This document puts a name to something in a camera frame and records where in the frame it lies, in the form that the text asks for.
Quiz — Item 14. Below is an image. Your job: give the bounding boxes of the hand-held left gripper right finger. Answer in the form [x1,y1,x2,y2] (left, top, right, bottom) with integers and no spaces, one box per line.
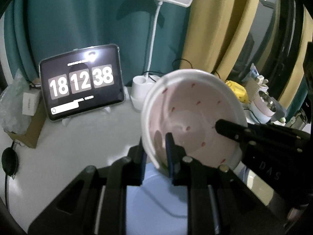
[165,132,286,235]

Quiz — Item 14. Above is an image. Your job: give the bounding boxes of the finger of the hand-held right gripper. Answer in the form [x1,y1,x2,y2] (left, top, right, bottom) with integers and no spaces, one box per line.
[215,119,313,150]

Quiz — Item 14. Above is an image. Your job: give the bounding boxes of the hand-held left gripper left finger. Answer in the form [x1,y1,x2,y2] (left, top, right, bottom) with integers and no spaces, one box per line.
[27,137,148,235]

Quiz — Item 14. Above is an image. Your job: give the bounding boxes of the pink speckled bowl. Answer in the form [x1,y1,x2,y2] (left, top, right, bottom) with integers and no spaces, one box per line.
[140,69,248,175]

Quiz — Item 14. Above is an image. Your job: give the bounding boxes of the blue plastic plate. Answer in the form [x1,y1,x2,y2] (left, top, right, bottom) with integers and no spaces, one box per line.
[126,170,192,235]

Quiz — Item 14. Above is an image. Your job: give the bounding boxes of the pale pink bowl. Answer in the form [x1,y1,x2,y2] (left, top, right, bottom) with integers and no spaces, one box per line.
[252,95,275,117]

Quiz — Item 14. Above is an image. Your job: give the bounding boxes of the yellow plastic item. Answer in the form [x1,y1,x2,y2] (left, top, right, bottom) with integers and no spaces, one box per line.
[225,80,248,104]

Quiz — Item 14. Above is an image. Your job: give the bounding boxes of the steel bowl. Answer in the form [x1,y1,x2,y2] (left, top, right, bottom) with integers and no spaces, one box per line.
[258,90,277,113]

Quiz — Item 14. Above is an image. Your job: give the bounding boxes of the white basket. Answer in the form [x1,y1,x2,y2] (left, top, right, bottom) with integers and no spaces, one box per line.
[245,75,268,101]

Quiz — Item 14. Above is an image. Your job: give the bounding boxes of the gray cloth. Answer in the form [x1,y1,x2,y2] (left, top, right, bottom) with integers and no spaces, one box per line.
[271,100,286,121]

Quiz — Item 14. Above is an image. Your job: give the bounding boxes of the snack bags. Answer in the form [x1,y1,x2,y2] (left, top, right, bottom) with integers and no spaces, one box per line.
[248,63,260,79]

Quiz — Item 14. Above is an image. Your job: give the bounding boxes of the yellow curtain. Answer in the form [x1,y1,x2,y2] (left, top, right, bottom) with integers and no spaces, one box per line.
[279,12,313,108]
[180,0,282,84]

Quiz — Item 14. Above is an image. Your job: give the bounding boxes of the dark glass door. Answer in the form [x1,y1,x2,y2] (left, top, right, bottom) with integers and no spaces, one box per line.
[218,0,306,98]

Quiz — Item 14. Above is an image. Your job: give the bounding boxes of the clock display tablet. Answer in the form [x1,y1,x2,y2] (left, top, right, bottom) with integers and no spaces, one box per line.
[39,44,126,122]

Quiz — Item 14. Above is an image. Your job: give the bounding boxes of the cardboard box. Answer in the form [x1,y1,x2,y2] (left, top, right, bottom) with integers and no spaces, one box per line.
[6,78,48,149]

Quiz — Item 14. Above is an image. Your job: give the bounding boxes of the small white box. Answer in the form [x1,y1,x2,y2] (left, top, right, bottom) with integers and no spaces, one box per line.
[22,92,41,116]

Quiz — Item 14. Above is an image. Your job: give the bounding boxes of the black round device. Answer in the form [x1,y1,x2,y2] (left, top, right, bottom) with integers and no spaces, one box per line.
[1,147,19,177]

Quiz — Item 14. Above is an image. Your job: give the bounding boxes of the teal curtain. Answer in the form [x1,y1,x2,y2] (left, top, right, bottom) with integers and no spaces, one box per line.
[4,0,196,96]

